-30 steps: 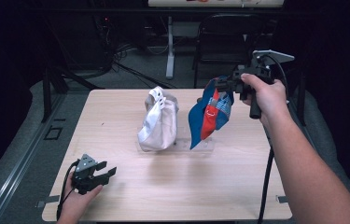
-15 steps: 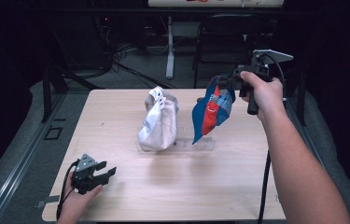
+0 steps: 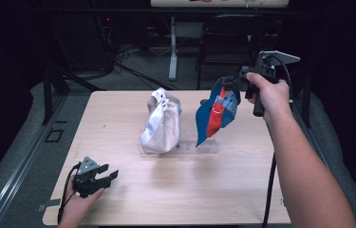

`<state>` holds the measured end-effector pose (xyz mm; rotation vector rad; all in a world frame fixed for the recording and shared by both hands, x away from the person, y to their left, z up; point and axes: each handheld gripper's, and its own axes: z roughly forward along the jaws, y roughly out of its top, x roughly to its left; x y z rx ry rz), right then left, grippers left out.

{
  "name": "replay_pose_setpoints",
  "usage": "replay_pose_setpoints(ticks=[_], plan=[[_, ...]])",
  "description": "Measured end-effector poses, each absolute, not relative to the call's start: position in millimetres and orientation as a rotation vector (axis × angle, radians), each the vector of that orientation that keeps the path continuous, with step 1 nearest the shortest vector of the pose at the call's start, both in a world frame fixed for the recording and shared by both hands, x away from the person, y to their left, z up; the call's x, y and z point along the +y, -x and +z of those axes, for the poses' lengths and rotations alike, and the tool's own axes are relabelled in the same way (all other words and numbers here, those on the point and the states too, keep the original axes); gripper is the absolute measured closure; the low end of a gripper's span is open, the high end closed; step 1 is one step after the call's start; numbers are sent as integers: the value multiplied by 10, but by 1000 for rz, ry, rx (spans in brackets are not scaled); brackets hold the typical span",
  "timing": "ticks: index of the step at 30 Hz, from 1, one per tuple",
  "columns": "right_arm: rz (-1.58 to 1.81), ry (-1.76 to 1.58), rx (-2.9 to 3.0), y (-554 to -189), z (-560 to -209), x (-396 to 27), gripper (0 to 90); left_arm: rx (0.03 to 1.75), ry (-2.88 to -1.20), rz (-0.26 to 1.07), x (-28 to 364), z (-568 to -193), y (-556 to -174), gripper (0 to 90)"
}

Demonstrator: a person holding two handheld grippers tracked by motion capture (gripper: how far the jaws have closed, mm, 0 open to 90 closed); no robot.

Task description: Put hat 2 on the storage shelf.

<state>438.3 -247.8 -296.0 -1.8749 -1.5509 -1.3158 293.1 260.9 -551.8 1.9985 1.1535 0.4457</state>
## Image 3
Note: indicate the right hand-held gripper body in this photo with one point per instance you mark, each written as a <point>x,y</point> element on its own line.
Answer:
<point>267,71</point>

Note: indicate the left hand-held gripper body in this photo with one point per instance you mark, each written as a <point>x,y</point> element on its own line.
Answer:
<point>85,183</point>

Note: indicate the blue and orange cap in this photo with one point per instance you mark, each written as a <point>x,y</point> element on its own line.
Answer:
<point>215,117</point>

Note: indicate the clear acrylic peg rack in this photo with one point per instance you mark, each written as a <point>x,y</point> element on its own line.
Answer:
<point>209,147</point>

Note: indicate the white cap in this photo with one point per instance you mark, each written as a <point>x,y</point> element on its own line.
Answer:
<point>163,126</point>

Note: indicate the person's right hand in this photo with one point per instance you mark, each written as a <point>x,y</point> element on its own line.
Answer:
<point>275,98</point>

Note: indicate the person's left hand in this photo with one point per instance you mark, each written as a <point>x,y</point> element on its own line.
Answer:
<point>77,210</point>

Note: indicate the black folding chair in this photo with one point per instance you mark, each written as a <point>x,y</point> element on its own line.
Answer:
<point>226,47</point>

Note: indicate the black table grommet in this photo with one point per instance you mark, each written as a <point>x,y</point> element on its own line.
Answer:
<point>202,101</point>

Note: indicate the grey tape strip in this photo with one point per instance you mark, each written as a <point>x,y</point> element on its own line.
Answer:
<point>47,205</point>

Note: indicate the white desk leg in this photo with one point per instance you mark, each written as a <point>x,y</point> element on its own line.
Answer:
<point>173,57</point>

